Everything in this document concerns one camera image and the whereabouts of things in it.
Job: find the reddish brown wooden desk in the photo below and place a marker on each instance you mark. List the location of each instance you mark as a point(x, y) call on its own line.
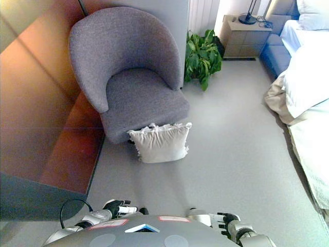
point(38, 115)

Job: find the black floor lamp pole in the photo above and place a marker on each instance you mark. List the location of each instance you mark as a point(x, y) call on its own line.
point(82, 7)

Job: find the beige padded headboard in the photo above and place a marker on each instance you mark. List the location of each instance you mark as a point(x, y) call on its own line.
point(282, 13)

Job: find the blue upholstered bed base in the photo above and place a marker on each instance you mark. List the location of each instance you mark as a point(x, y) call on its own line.
point(276, 54)

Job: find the white pleated curtain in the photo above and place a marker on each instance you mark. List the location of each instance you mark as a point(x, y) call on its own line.
point(203, 15)

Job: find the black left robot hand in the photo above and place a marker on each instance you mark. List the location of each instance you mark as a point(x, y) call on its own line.
point(114, 205)

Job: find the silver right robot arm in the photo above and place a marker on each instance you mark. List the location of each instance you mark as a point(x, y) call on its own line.
point(246, 231)

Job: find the green leafy houseplant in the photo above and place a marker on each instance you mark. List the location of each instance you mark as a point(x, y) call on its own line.
point(203, 59)

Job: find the white duvet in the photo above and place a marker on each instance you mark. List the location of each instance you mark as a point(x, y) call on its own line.
point(308, 77)

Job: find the black plant pot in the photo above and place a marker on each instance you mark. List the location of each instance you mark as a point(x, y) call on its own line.
point(219, 47)

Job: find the beige bedspread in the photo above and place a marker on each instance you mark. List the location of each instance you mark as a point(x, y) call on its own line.
point(313, 154)

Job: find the black desk lamp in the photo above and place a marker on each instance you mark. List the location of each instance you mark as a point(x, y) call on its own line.
point(247, 19)

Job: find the grey robot torso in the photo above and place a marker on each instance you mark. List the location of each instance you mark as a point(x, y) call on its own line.
point(144, 236)

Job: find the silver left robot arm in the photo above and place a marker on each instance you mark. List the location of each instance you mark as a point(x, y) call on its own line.
point(95, 216)

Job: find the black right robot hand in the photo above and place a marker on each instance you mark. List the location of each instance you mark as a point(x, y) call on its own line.
point(228, 220)

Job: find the grey fabric armchair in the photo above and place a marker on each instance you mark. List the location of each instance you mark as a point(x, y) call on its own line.
point(133, 97)

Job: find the white bed pillow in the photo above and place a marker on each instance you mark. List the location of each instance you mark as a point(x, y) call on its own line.
point(313, 15)

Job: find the white fringed pillow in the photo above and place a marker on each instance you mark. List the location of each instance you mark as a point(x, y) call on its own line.
point(162, 144)

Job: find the beige nightstand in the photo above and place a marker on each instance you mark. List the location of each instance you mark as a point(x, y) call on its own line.
point(244, 41)

